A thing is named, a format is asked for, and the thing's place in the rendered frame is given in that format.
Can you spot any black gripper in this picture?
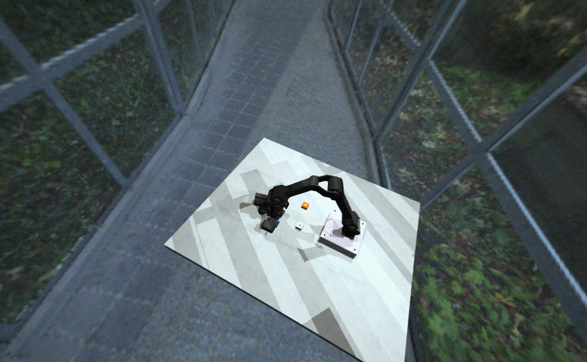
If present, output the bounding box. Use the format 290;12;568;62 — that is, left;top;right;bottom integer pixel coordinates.
261;202;289;233

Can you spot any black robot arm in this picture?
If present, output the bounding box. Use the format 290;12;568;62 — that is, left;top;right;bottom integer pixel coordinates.
254;174;361;240

